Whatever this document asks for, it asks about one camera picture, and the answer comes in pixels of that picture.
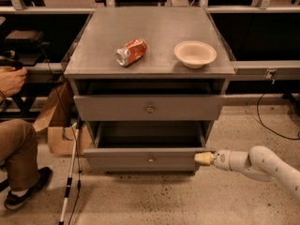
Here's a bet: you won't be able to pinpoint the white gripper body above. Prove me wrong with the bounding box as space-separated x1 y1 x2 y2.
213 150 231 171

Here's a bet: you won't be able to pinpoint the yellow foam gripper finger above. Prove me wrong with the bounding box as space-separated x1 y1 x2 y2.
194 152 215 165

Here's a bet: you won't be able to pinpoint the grey drawer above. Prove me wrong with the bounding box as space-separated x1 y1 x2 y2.
74 95 225 121
83 121 214 173

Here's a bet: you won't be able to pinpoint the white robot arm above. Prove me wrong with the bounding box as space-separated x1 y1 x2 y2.
194 146 300 200

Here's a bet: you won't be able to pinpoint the grey top drawer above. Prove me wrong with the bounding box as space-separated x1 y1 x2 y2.
74 95 225 121

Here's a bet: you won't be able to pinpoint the grey drawer cabinet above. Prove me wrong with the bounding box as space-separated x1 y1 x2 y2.
65 7 234 132

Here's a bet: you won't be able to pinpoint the person hand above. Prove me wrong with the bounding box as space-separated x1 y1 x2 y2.
0 67 27 99

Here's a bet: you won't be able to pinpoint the white paper bowl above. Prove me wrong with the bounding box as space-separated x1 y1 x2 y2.
173 41 217 68

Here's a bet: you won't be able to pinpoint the orange soda can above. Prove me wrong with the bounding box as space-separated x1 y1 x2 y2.
115 38 147 68

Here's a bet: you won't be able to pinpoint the white metal pole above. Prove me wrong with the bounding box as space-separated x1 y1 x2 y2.
58 123 80 225

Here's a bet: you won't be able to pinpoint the cardboard box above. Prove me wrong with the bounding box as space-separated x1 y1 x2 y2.
48 127 92 156

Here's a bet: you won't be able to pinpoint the person leg khaki trousers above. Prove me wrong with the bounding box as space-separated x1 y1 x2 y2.
0 119 39 192

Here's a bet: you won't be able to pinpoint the black shoe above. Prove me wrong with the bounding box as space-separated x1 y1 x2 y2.
4 167 53 210

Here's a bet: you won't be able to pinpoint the black controller device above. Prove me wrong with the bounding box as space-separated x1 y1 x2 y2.
0 56 23 70

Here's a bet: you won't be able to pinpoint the black equipment on shelf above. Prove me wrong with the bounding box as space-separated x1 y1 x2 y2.
0 30 49 67

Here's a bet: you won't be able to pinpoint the black floor cable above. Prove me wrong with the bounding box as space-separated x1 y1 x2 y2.
256 92 300 141

